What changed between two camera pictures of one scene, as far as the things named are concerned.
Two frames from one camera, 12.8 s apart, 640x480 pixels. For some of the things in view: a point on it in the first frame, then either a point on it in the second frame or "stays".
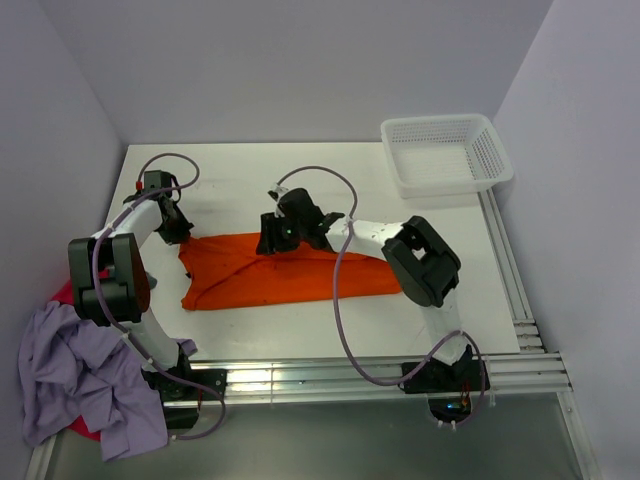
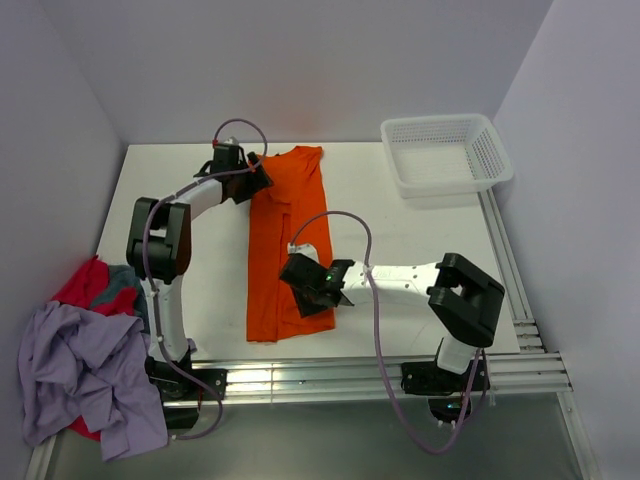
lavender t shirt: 77,370 stays
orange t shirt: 225,270 -> 293,211
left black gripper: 181,234 -> 258,180
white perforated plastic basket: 445,155 stays
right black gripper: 270,224 -> 306,307
